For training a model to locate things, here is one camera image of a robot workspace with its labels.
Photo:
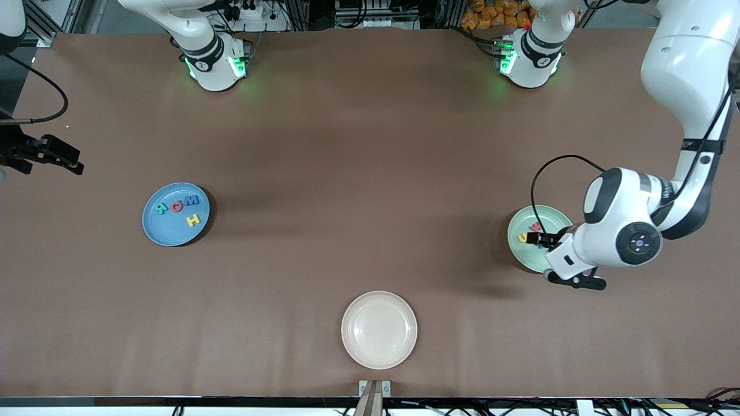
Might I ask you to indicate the aluminium frame post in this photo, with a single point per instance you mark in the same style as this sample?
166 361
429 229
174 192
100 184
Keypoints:
45 39

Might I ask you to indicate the cream plate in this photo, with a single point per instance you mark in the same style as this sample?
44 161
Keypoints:
378 329

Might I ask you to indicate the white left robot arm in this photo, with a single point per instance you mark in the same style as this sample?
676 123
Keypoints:
601 248

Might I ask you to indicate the brown table cover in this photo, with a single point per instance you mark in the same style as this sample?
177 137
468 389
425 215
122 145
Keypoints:
260 289

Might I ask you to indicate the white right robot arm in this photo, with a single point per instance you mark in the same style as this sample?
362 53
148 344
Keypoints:
214 69

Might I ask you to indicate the blue uppercase letter M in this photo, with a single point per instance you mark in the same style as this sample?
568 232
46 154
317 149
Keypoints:
191 201

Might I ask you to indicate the red uppercase letter G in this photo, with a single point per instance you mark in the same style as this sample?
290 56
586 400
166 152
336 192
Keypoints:
173 205

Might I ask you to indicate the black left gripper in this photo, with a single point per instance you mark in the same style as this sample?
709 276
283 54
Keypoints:
550 238

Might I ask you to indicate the green plate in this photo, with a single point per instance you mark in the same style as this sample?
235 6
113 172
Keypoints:
520 254

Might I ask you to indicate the orange packaged goods pile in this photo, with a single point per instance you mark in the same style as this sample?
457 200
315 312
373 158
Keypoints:
491 14

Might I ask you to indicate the grey rack equipment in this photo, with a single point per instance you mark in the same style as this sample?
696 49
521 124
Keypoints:
376 22

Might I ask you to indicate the yellow uppercase letter H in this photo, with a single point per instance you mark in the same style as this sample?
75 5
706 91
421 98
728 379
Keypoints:
192 220

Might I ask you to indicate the blue plate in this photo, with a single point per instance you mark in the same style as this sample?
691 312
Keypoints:
167 231

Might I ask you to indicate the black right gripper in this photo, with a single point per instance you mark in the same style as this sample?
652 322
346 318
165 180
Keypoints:
13 144

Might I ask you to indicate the white power strip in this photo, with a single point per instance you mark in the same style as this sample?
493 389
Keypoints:
272 23

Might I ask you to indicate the teal uppercase letter R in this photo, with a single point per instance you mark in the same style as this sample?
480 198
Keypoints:
160 209

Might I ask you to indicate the metal bracket with beam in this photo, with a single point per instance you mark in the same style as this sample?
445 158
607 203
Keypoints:
374 398

